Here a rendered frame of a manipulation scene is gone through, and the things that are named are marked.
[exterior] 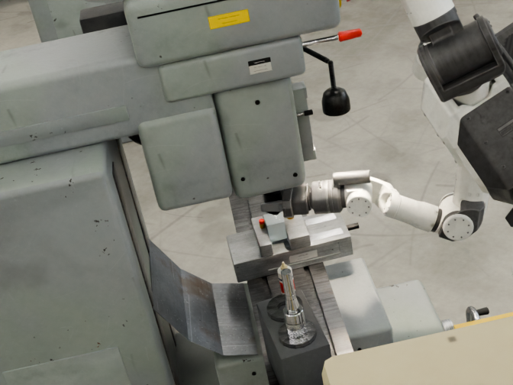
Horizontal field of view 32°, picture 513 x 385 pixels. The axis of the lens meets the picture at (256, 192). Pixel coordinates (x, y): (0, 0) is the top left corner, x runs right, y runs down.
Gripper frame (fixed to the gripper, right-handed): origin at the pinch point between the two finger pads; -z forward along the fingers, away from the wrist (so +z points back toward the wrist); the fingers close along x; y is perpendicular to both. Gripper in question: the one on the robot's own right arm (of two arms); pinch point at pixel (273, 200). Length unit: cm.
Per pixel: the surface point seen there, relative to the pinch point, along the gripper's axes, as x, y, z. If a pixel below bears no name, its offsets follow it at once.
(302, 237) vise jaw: -9.3, 19.5, 4.5
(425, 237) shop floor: -142, 123, 37
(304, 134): -0.8, -19.2, 10.9
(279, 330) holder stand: 39.4, 10.4, 4.0
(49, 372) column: 40, 21, -58
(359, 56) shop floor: -340, 122, 3
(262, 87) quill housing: 9.0, -38.3, 4.4
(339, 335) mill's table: 20.5, 30.4, 14.9
